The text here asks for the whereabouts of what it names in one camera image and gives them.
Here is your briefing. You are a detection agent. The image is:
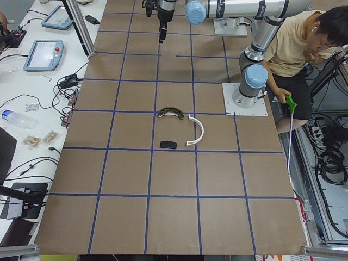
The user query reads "green brake shoe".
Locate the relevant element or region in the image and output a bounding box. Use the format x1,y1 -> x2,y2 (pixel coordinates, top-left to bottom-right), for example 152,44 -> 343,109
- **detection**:
157,107 -> 184,120

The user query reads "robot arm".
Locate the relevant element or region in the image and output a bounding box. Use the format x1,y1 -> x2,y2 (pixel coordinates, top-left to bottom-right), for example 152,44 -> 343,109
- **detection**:
142,0 -> 176,44
185,1 -> 312,108

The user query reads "seated person in beige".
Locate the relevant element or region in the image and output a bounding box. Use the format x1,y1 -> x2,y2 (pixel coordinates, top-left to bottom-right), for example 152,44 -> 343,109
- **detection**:
263,6 -> 347,134

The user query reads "far teach pendant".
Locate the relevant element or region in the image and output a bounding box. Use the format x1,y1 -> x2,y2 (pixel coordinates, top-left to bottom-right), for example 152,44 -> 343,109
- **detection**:
41,5 -> 72,30

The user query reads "black camera stand base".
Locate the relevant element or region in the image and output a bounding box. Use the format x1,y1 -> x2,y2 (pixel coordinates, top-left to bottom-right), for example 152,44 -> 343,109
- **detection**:
1,183 -> 48,220

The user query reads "plastic water bottle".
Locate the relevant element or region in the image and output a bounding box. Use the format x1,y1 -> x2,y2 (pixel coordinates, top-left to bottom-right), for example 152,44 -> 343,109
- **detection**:
1,109 -> 38,129

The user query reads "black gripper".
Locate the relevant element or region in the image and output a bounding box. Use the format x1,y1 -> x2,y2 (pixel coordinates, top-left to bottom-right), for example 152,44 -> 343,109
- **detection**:
159,21 -> 167,41

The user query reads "black power adapter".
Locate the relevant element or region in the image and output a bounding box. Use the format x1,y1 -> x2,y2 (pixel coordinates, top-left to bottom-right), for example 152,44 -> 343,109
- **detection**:
85,15 -> 100,24

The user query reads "near teach pendant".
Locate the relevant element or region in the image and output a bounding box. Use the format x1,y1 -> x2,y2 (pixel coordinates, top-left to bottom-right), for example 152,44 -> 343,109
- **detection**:
23,40 -> 64,72

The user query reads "aluminium frame post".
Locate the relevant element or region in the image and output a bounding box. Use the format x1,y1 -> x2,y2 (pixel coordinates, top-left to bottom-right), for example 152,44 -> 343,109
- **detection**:
62,0 -> 95,57

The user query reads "black brake pad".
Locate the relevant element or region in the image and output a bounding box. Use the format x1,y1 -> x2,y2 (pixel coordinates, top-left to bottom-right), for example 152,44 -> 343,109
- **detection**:
159,140 -> 177,150

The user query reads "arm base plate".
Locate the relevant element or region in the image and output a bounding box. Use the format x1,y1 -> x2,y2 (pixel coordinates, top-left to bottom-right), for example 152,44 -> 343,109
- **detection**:
213,17 -> 248,37
222,83 -> 268,116

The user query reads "green handled reacher tool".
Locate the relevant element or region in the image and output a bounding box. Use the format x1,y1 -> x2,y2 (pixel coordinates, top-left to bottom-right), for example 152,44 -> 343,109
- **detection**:
285,95 -> 297,174

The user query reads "white curved plastic bracket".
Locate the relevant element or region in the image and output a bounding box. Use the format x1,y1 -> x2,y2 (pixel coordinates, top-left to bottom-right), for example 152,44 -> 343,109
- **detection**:
185,114 -> 206,148

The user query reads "teach pendant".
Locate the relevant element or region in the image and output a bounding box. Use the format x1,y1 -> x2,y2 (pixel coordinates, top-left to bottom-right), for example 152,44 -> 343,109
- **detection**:
41,5 -> 72,30
23,40 -> 64,72

